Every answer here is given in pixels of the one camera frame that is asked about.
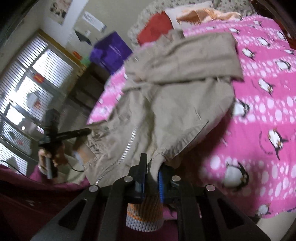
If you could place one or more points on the red pillow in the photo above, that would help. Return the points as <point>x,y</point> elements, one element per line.
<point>155,27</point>

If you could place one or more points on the dark wooden nightstand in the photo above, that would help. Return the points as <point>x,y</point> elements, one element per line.
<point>85,88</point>

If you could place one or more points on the green basket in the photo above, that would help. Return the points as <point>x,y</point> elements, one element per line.
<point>85,61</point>

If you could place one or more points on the khaki zip jacket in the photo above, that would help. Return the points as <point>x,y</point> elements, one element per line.
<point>173,92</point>

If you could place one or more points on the wall calendar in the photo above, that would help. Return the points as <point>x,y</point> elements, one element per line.
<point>92,19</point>

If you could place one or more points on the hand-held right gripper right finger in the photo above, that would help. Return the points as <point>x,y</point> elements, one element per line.
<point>160,185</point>

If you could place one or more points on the pink penguin print blanket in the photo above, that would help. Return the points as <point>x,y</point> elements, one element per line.
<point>266,104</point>

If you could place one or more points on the person's left forearm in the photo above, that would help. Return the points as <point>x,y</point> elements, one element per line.
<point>37,176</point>

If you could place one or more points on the orange fringed scarf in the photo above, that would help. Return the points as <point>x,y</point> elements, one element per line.
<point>208,14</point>

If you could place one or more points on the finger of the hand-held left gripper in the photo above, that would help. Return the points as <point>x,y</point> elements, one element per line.
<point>74,134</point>

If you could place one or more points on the white pillow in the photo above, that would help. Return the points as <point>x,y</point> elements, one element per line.
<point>173,14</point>

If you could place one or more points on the wall poster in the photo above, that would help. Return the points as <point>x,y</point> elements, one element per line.
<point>60,9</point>

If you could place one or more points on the person's maroon clothing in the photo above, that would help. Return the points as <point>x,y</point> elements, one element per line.
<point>46,208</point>

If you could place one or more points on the barred window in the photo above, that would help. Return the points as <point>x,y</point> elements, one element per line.
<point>46,69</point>

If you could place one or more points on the purple bag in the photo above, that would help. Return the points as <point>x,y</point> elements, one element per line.
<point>111,51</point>

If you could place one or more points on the person's left hand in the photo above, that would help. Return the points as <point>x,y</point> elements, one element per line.
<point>59,157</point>

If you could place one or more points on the dark hanging cloth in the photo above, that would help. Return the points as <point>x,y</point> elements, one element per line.
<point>81,36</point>

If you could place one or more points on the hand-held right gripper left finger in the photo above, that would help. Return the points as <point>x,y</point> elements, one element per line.
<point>141,183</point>

